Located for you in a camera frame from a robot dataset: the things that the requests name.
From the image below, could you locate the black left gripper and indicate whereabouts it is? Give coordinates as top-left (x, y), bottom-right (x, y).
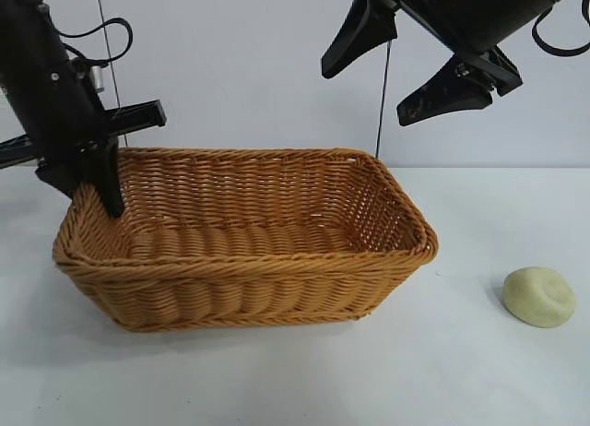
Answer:
top-left (0, 10), bottom-right (125, 219)

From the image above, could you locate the black lattice bar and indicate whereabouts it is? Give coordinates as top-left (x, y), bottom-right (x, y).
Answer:
top-left (0, 100), bottom-right (166, 170)

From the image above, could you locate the pale round egg yolk pastry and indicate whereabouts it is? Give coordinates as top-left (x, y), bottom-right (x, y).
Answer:
top-left (502, 266), bottom-right (578, 328)

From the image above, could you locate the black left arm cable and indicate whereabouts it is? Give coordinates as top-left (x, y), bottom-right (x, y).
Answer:
top-left (57, 18), bottom-right (134, 65)

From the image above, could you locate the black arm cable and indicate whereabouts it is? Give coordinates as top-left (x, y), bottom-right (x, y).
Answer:
top-left (532, 1), bottom-right (590, 57)
top-left (57, 18), bottom-right (134, 65)

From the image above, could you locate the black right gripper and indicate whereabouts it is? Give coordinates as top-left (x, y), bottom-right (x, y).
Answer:
top-left (321, 0), bottom-right (554, 126)

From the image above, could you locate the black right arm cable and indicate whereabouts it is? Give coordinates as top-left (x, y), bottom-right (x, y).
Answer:
top-left (532, 1), bottom-right (590, 57)

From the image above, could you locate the tan woven wicker basket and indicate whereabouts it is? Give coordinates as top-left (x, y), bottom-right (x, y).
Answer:
top-left (52, 147), bottom-right (439, 331)

